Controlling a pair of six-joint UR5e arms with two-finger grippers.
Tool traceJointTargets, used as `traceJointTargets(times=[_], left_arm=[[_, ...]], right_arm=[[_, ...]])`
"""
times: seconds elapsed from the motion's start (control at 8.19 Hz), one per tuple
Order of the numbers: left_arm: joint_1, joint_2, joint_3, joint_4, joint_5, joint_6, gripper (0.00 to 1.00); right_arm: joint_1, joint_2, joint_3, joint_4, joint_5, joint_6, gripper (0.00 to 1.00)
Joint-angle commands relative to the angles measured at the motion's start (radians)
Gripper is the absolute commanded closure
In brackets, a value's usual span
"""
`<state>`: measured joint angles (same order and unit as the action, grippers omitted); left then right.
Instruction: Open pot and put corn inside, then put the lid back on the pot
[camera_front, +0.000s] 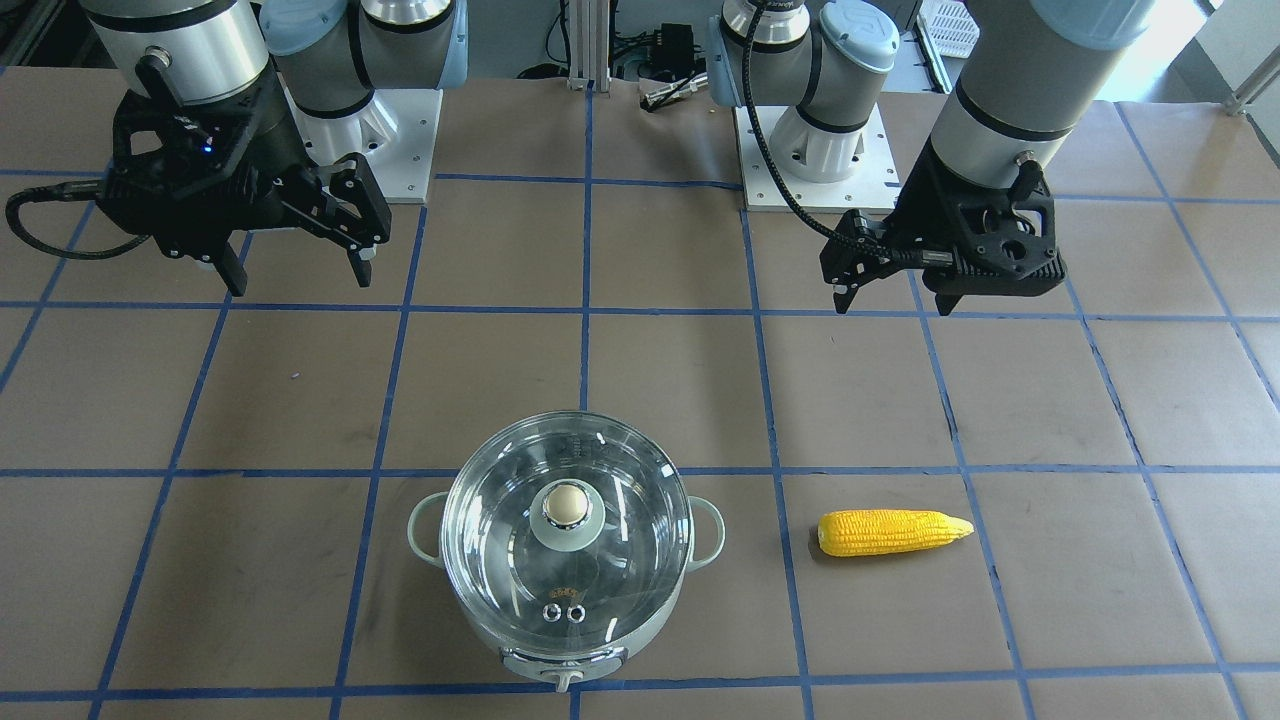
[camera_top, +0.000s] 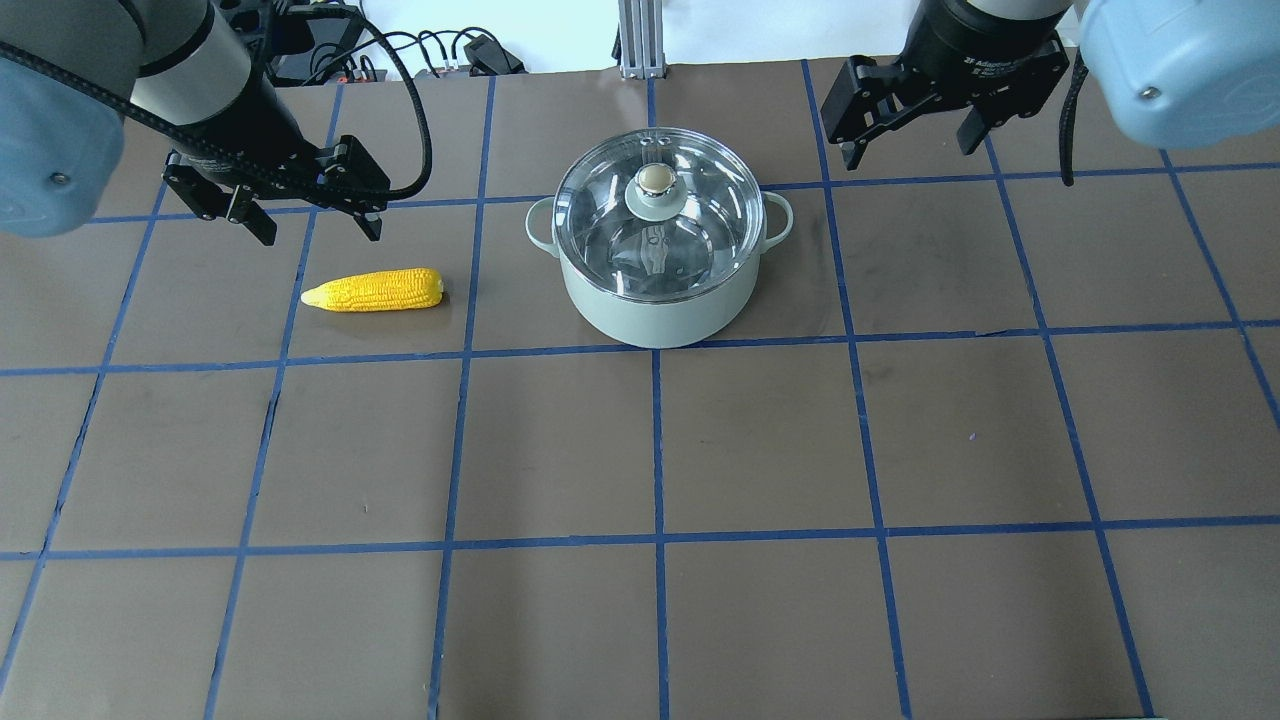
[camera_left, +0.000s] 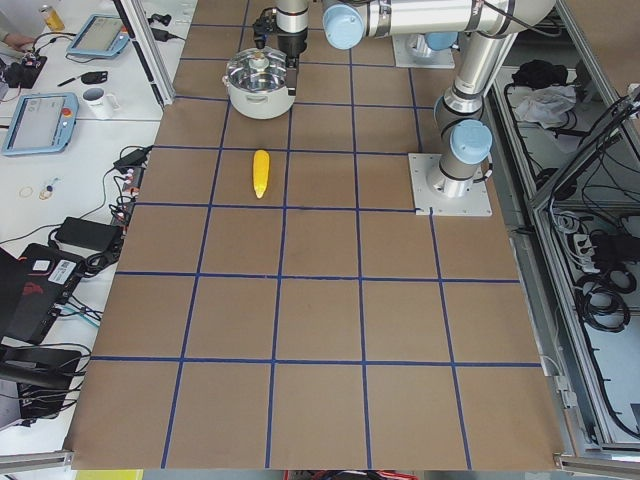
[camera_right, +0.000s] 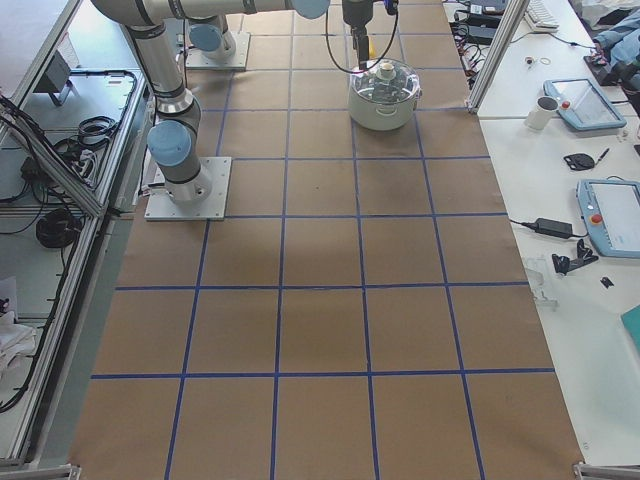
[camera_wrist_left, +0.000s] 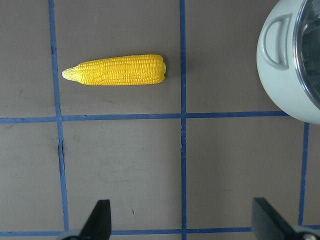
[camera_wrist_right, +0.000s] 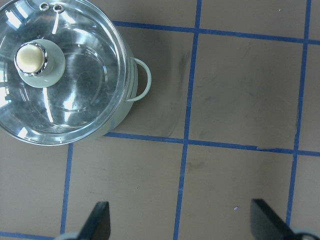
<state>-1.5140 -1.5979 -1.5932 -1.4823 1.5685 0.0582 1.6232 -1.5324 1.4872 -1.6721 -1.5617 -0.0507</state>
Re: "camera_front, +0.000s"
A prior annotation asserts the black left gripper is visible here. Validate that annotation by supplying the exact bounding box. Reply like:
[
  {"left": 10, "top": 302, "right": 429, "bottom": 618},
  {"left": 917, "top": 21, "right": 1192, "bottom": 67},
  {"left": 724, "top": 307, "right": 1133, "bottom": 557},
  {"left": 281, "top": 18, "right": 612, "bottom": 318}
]
[{"left": 819, "top": 141, "right": 1068, "bottom": 316}]

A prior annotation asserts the black power adapter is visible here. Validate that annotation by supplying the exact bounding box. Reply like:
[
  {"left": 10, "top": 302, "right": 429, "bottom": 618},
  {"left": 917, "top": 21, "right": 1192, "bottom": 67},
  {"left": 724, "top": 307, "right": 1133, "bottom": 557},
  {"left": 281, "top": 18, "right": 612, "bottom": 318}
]
[{"left": 648, "top": 23, "right": 696, "bottom": 79}]

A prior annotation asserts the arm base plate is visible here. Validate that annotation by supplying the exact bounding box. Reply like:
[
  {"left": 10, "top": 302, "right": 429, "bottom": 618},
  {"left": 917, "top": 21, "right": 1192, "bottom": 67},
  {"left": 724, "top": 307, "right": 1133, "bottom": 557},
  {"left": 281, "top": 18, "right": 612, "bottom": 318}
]
[
  {"left": 733, "top": 105, "right": 901, "bottom": 215},
  {"left": 291, "top": 88, "right": 445, "bottom": 205}
]

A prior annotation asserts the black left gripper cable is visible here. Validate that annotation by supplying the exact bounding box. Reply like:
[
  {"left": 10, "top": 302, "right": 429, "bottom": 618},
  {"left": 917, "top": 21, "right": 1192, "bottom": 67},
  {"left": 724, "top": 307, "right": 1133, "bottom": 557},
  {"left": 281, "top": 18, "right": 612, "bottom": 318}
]
[{"left": 740, "top": 0, "right": 951, "bottom": 266}]

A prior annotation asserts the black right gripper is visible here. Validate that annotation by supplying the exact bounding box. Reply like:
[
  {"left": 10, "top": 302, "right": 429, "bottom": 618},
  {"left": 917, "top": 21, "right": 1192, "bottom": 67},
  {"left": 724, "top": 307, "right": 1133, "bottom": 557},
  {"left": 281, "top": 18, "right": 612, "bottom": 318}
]
[{"left": 99, "top": 61, "right": 392, "bottom": 299}]

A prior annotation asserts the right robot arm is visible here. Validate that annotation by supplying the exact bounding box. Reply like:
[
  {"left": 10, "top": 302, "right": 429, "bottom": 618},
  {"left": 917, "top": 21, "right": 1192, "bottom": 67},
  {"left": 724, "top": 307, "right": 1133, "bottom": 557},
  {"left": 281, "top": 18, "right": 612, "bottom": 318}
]
[{"left": 82, "top": 1, "right": 468, "bottom": 297}]

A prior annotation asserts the white plastic basket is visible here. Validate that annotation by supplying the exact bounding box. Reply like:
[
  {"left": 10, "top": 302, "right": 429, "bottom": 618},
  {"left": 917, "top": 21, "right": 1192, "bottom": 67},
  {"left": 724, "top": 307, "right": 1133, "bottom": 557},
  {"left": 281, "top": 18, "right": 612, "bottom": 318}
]
[{"left": 918, "top": 1, "right": 980, "bottom": 59}]

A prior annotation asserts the yellow corn cob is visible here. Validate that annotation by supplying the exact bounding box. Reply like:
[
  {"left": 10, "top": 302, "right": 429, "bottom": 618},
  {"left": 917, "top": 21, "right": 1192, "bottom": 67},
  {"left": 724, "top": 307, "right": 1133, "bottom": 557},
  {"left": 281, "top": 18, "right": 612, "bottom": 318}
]
[{"left": 815, "top": 509, "right": 975, "bottom": 559}]

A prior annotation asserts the glass pot lid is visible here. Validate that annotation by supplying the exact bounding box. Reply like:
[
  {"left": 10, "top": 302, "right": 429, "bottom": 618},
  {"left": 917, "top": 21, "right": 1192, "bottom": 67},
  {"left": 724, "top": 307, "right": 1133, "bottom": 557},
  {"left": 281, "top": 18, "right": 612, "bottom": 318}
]
[{"left": 440, "top": 411, "right": 692, "bottom": 635}]

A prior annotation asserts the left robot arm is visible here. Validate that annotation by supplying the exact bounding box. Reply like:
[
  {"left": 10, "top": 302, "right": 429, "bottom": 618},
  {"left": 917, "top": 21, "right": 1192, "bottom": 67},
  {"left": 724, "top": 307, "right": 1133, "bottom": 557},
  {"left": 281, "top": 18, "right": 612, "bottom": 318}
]
[{"left": 707, "top": 1, "right": 1153, "bottom": 315}]

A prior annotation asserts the aluminium frame post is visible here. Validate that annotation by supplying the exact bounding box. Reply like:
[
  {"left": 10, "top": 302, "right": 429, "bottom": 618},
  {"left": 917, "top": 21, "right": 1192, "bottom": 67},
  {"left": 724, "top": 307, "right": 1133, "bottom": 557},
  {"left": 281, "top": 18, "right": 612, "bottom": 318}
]
[{"left": 566, "top": 0, "right": 613, "bottom": 94}]

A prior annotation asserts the pale green cooking pot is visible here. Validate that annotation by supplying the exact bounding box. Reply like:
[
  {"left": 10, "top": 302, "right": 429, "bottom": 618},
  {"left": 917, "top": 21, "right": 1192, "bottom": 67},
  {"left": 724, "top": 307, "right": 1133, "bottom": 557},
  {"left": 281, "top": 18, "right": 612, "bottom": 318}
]
[{"left": 407, "top": 411, "right": 726, "bottom": 694}]

